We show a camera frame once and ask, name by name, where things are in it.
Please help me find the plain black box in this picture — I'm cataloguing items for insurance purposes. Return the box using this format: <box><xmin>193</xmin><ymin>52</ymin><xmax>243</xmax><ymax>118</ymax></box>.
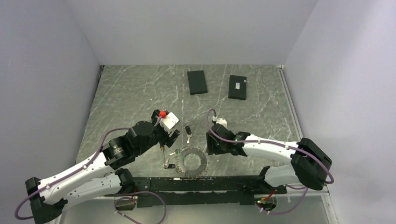
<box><xmin>187</xmin><ymin>70</ymin><xmax>208</xmax><ymax>95</ymax></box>

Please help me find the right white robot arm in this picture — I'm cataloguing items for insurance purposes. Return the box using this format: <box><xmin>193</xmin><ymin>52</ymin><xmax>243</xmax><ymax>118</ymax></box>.
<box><xmin>206</xmin><ymin>124</ymin><xmax>334</xmax><ymax>194</ymax></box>

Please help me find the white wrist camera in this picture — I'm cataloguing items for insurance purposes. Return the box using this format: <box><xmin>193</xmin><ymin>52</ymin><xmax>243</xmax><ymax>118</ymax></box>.
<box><xmin>159</xmin><ymin>112</ymin><xmax>180</xmax><ymax>134</ymax></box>
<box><xmin>212</xmin><ymin>116</ymin><xmax>227</xmax><ymax>128</ymax></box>

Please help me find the purple cable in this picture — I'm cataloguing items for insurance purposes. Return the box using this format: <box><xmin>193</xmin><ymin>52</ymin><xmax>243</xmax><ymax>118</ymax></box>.
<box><xmin>14</xmin><ymin>116</ymin><xmax>168</xmax><ymax>224</ymax></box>
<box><xmin>206</xmin><ymin>108</ymin><xmax>335</xmax><ymax>216</ymax></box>

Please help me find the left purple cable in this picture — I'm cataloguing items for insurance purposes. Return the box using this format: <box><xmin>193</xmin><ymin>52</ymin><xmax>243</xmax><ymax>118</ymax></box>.
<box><xmin>14</xmin><ymin>116</ymin><xmax>168</xmax><ymax>224</ymax></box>

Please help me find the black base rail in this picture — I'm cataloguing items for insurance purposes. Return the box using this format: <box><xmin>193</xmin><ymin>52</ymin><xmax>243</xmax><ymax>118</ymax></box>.
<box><xmin>115</xmin><ymin>175</ymin><xmax>287</xmax><ymax>208</ymax></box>

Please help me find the black box with label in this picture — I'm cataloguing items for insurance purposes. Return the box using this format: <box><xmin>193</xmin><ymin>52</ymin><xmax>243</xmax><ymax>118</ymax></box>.
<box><xmin>228</xmin><ymin>75</ymin><xmax>247</xmax><ymax>100</ymax></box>

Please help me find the black head key near screwdriver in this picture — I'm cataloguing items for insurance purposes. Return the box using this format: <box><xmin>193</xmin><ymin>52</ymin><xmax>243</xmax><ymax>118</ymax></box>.
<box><xmin>163</xmin><ymin>158</ymin><xmax>176</xmax><ymax>169</ymax></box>

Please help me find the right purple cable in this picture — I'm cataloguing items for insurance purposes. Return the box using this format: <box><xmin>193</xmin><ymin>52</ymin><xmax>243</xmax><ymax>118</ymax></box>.
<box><xmin>206</xmin><ymin>108</ymin><xmax>335</xmax><ymax>216</ymax></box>

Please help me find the black head key upper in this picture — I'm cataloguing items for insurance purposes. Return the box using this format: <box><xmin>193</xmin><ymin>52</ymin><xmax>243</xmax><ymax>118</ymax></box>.
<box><xmin>185</xmin><ymin>126</ymin><xmax>192</xmax><ymax>144</ymax></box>

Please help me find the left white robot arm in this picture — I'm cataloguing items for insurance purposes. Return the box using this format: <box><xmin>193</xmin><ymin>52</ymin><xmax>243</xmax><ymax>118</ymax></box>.
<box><xmin>25</xmin><ymin>110</ymin><xmax>180</xmax><ymax>224</ymax></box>

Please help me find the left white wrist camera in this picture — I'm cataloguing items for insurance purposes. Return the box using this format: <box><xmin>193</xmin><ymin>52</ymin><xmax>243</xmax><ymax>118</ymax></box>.
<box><xmin>159</xmin><ymin>112</ymin><xmax>180</xmax><ymax>134</ymax></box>

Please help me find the black yellow screwdriver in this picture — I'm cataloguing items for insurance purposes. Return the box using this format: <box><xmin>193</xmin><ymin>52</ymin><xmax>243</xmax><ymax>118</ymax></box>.
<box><xmin>160</xmin><ymin>146</ymin><xmax>167</xmax><ymax>168</ymax></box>

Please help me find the numbered metal key ring disc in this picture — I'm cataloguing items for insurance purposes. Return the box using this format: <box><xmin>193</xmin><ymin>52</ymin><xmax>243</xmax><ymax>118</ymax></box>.
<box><xmin>175</xmin><ymin>147</ymin><xmax>208</xmax><ymax>179</ymax></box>

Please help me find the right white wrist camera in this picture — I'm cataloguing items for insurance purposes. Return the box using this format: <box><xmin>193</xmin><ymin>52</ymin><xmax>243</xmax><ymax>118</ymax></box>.
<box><xmin>212</xmin><ymin>116</ymin><xmax>227</xmax><ymax>128</ymax></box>

